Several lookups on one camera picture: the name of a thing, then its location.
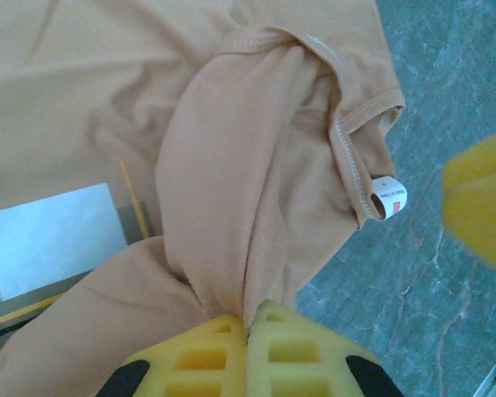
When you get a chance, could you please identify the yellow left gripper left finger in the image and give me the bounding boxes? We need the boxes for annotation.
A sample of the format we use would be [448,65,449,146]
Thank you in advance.
[94,312,249,397]

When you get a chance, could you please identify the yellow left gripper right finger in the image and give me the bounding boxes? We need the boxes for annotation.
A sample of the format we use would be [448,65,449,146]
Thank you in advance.
[246,299,406,397]

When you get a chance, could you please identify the orange-tan t-shirt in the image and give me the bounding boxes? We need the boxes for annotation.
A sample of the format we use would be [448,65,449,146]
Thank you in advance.
[0,0,409,397]

